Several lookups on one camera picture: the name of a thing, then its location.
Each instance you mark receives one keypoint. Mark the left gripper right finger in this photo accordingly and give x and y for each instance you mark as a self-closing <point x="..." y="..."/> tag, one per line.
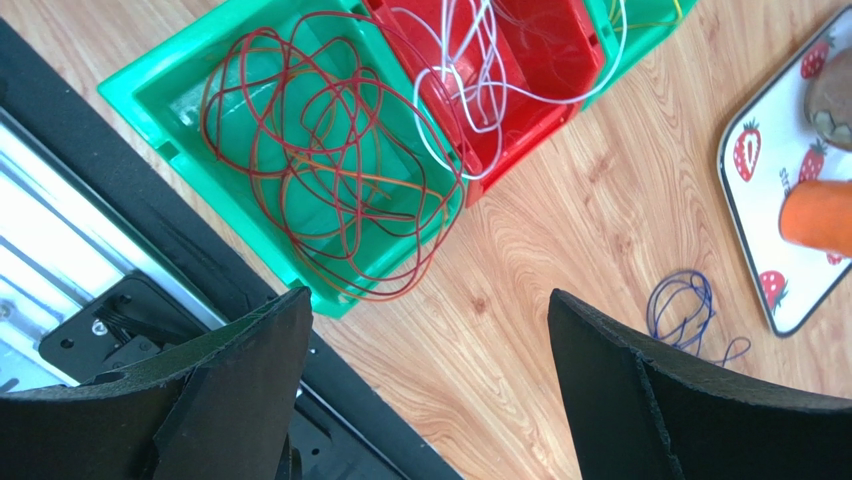
<point x="641" y="409"/>

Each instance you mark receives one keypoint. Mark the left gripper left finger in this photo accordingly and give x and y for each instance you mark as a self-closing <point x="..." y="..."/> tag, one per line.
<point x="216" y="407"/>

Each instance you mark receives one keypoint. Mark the orange translucent cup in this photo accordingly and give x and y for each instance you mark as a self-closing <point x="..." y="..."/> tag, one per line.
<point x="817" y="214"/>

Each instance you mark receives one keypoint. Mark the green bin near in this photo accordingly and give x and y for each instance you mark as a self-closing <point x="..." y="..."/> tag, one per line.
<point x="295" y="122"/>

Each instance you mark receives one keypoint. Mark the green bin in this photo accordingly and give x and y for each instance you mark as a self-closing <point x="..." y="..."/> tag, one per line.
<point x="649" y="23"/>
<point x="295" y="122"/>

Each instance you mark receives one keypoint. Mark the strawberry pattern white tray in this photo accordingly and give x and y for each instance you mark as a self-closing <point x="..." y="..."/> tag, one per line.
<point x="765" y="151"/>

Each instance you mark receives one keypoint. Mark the red bin middle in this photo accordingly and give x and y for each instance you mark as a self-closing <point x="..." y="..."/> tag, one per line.
<point x="499" y="77"/>

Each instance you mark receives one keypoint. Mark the beige ceramic bowl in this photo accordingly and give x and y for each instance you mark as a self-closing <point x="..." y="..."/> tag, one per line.
<point x="827" y="104"/>

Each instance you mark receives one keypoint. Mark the green bin far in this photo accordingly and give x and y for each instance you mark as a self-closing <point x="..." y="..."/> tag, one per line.
<point x="649" y="23"/>

